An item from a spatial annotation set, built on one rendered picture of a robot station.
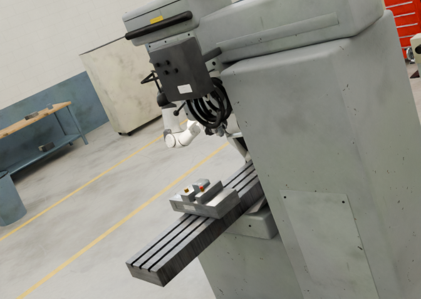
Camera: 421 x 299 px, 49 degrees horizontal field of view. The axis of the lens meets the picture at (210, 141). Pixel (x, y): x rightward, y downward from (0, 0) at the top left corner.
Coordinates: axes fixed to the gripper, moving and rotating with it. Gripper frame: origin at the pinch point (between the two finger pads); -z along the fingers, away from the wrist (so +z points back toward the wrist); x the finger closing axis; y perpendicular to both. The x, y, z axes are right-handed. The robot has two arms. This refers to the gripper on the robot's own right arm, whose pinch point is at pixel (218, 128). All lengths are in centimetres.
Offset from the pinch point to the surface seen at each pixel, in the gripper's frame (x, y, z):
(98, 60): 20, -9, 606
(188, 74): -18, -39, -49
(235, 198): -10.9, 26.9, -21.7
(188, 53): -15, -46, -50
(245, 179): 3.0, 30.5, -1.0
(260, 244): -8, 54, -22
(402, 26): 360, 75, 284
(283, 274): -5, 71, -29
